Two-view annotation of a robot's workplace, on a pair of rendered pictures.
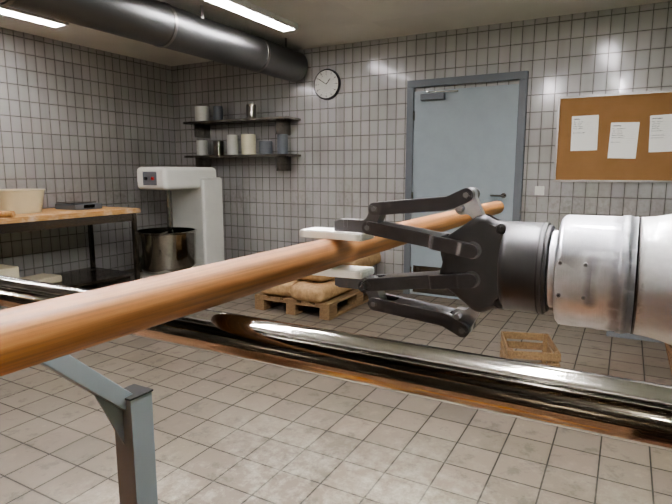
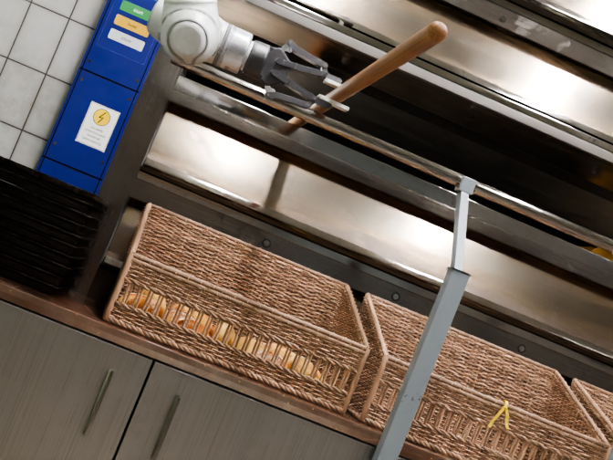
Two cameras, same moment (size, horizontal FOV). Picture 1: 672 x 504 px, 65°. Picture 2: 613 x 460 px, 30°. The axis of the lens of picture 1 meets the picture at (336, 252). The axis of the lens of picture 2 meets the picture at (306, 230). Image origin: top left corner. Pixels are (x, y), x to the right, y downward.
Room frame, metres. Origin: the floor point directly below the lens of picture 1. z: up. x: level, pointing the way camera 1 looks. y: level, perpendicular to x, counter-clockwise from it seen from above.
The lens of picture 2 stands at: (2.45, -1.37, 0.77)
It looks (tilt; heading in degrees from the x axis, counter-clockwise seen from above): 3 degrees up; 144
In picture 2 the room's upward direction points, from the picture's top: 22 degrees clockwise
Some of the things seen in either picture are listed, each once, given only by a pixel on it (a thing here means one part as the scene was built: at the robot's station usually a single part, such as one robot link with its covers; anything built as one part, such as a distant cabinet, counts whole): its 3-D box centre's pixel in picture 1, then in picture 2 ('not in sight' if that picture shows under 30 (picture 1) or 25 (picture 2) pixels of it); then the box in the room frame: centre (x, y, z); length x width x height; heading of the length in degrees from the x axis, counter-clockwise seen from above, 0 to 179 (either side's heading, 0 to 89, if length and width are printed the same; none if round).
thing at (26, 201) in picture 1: (19, 201); not in sight; (4.81, 2.89, 1.01); 0.43 x 0.43 x 0.21
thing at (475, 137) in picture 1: (460, 191); not in sight; (5.14, -1.21, 1.08); 1.14 x 0.09 x 2.16; 61
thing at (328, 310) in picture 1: (324, 293); not in sight; (5.11, 0.12, 0.07); 1.20 x 0.80 x 0.14; 151
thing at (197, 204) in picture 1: (177, 226); not in sight; (5.84, 1.77, 0.66); 1.00 x 0.66 x 1.32; 151
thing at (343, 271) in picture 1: (336, 270); (332, 103); (0.52, 0.00, 1.18); 0.07 x 0.03 x 0.01; 61
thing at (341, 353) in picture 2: not in sight; (239, 300); (0.28, 0.13, 0.72); 0.56 x 0.49 x 0.28; 62
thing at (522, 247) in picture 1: (496, 264); (267, 64); (0.44, -0.14, 1.20); 0.09 x 0.07 x 0.08; 61
